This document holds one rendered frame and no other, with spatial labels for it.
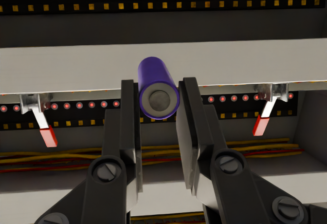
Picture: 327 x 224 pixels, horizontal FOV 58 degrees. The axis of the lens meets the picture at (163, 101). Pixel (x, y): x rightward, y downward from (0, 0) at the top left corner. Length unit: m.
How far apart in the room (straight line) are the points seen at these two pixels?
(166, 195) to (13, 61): 0.25
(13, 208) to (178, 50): 0.29
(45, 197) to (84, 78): 0.18
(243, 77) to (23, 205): 0.32
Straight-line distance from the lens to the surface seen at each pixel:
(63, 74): 0.31
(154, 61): 0.17
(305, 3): 0.50
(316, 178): 0.47
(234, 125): 0.60
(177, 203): 0.42
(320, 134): 0.59
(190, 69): 0.31
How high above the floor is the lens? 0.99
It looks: 29 degrees up
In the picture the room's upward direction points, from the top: 180 degrees clockwise
